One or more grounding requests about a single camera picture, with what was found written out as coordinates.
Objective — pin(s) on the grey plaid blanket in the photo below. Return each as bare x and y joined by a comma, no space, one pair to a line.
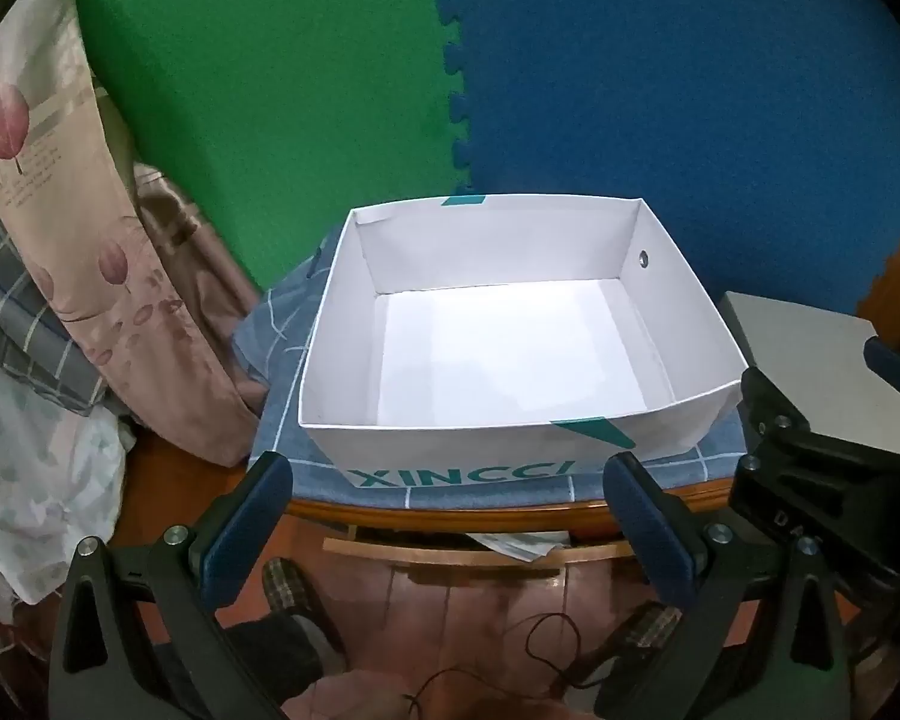
15,315

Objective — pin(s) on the pink floral curtain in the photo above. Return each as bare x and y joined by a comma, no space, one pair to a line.
60,202

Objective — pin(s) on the wooden nightstand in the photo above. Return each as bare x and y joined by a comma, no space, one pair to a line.
450,516

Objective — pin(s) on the plaid slipper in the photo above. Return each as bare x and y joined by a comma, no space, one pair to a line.
645,634
296,596

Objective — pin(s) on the white cardboard box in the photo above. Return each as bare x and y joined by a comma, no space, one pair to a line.
495,345

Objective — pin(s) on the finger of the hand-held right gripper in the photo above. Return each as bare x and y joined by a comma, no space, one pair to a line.
769,405
896,364

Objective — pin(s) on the grey cardboard box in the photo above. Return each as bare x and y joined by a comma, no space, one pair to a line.
810,360

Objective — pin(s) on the person's dark trouser leg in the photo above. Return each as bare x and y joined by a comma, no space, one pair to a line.
270,652

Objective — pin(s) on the blue checked cloth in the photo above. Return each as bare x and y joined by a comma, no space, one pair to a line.
285,360

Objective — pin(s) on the brown satin cloth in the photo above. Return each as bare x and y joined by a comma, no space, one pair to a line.
195,300

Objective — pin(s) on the green foam mat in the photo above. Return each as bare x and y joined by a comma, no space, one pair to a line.
270,90

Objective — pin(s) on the blue foam mat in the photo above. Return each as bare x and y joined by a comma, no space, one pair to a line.
682,75

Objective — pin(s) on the white leaf-print cloth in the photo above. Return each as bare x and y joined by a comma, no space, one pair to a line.
37,480

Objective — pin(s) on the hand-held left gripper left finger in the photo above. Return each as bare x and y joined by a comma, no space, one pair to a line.
244,532

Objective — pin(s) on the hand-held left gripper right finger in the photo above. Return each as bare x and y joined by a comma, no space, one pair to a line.
649,532

